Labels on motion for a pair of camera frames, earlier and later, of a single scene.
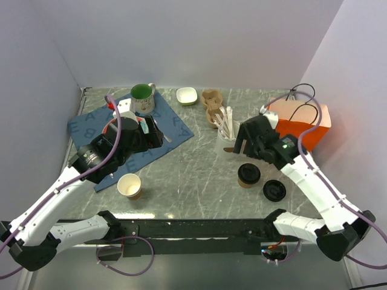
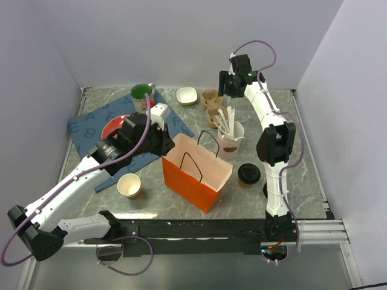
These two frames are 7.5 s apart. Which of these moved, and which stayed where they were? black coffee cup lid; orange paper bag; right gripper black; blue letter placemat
Moved: orange paper bag; right gripper black
Stayed: blue letter placemat; black coffee cup lid
